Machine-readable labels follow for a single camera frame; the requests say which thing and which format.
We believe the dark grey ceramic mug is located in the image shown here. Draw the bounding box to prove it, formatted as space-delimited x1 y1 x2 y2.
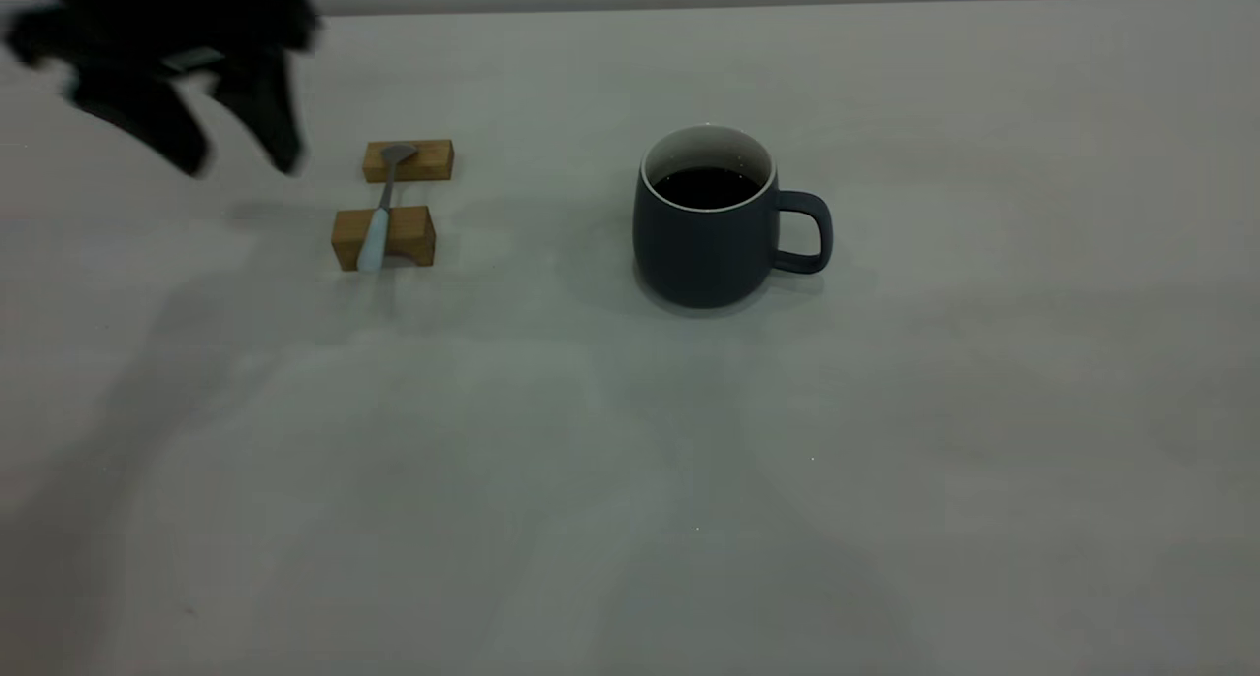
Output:
632 125 834 310

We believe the spoon with pale blue handle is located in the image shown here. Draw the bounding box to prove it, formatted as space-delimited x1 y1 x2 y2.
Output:
356 144 419 274

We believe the flat rectangular wooden block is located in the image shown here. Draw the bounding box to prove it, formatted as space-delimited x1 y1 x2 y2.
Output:
363 141 455 184

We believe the dark coffee liquid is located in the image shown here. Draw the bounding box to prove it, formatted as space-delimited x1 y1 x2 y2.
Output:
652 167 762 211

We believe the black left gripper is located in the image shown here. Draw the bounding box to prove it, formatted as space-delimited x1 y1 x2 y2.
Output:
5 0 323 178

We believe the arched wooden block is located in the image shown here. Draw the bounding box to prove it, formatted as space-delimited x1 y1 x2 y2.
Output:
332 206 437 273

